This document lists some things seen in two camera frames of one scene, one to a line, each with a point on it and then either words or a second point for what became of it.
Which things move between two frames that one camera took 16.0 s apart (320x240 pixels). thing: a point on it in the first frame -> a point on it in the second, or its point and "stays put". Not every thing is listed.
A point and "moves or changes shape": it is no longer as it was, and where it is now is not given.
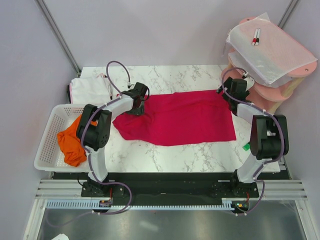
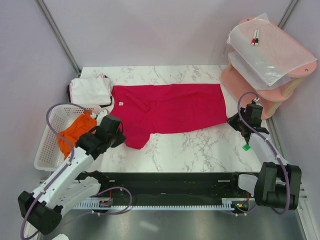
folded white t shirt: x=90 y=90 stays put
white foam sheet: x=268 y=51 stays put
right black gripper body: x=227 y=84 -> x=236 y=122
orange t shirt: x=74 y=150 stays put
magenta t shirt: x=178 y=119 moves or changes shape
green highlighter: x=246 y=147 stays put
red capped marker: x=254 y=38 stays put
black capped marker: x=258 y=36 stays put
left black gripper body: x=137 y=111 -> x=116 y=139
